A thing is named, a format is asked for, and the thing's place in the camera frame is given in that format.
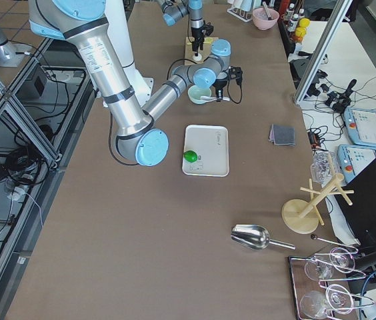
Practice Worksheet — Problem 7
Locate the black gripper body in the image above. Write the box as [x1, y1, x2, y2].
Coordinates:
[191, 27, 205, 45]
[213, 77, 228, 93]

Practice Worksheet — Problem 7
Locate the white steamed bun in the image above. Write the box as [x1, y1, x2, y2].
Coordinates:
[193, 53, 202, 61]

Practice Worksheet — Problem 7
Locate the white ceramic spoon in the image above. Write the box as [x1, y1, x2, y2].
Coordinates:
[200, 96, 230, 101]

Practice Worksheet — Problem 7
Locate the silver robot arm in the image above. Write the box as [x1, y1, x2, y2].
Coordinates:
[157, 0, 206, 61]
[29, 1, 231, 166]

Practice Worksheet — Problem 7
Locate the mint green bowl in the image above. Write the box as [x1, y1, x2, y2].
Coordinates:
[187, 85, 211, 105]

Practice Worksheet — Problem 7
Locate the pink bowl with ice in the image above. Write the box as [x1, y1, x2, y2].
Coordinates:
[252, 7, 280, 31]

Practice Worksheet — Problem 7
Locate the bamboo cutting board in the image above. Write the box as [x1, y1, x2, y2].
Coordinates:
[184, 36, 219, 65]

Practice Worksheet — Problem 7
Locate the white rabbit tray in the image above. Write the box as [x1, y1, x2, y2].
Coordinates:
[182, 125, 229, 177]

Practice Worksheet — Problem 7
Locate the green lime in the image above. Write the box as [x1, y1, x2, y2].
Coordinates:
[183, 150, 198, 163]

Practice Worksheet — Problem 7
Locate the grey folded cloth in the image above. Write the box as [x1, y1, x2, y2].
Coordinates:
[269, 124, 295, 146]

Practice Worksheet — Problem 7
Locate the metal muddler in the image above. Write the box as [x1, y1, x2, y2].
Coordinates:
[262, 2, 272, 21]

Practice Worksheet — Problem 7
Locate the clear plastic container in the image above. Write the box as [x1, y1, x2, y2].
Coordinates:
[310, 151, 334, 185]

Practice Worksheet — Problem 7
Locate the metal scoop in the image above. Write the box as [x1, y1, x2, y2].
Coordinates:
[231, 224, 296, 250]

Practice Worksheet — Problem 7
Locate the wooden mug tree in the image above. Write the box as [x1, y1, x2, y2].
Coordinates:
[281, 153, 354, 234]

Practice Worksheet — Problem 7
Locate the lower teach pendant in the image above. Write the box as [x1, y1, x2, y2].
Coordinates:
[337, 144, 376, 183]

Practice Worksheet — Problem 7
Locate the teach pendant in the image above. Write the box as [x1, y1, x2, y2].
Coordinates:
[337, 144, 376, 183]
[343, 107, 376, 147]

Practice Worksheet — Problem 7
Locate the upper teach pendant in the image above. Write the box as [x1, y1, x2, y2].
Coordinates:
[343, 107, 376, 147]

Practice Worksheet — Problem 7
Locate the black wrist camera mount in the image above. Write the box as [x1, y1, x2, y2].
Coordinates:
[228, 67, 243, 86]

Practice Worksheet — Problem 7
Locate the black camera cable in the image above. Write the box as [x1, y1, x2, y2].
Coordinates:
[226, 79, 243, 104]

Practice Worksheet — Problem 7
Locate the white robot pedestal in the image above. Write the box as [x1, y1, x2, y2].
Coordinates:
[105, 0, 153, 106]

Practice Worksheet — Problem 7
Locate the aluminium frame post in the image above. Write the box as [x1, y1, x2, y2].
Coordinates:
[293, 0, 352, 106]

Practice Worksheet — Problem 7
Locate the wire glass rack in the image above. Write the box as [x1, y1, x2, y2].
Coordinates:
[288, 247, 374, 319]

